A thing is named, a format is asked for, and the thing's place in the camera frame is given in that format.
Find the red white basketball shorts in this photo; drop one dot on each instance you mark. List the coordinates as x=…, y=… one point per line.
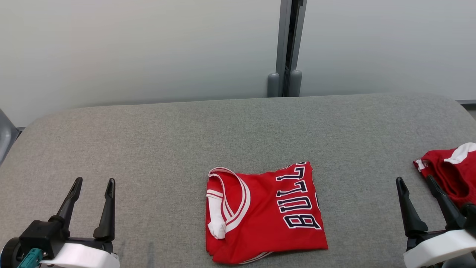
x=453, y=175

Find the white right camera bracket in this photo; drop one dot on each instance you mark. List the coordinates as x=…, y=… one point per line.
x=438, y=249

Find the grey cylindrical post cap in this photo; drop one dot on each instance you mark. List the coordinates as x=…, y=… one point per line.
x=273, y=85
x=296, y=83

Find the grey metal partition post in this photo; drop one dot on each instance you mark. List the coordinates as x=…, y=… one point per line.
x=284, y=33

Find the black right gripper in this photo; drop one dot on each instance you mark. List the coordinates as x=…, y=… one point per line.
x=418, y=240

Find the white camera bracket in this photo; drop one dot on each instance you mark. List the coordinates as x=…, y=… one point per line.
x=85, y=258
x=438, y=249

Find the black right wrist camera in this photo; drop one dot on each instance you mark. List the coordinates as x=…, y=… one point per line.
x=470, y=219

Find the white left camera bracket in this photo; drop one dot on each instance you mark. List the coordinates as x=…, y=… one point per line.
x=85, y=258

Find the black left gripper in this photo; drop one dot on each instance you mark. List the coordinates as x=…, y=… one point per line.
x=96, y=245

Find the red white basketball jersey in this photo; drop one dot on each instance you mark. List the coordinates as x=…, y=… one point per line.
x=267, y=223

